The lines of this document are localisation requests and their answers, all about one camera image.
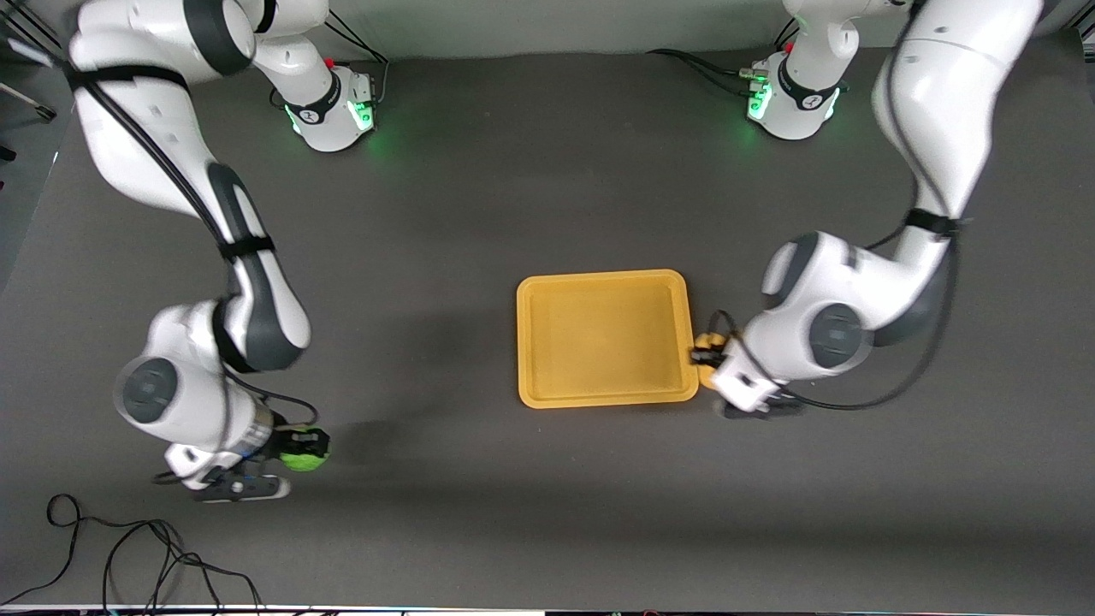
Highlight orange potato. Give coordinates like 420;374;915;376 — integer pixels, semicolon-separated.
695;332;728;390

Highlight yellow plastic tray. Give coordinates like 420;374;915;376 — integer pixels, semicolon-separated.
516;269;700;410

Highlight grey metal stand leg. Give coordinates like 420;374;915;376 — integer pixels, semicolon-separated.
0;81;57;121

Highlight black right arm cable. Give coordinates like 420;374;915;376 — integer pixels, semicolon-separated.
64;64;319;487

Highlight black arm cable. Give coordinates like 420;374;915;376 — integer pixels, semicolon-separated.
706;210;963;413
64;64;319;487

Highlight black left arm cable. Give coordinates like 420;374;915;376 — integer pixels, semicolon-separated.
706;210;963;413

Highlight thin black looped cable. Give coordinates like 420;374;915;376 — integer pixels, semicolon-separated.
0;494;263;613
103;520;225;613

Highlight black left base cable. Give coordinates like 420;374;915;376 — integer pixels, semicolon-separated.
646;48;764;97

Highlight black base cable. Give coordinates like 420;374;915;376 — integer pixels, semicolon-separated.
323;9;391;109
646;48;764;97

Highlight black right base cable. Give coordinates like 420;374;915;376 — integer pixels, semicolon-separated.
323;9;391;109

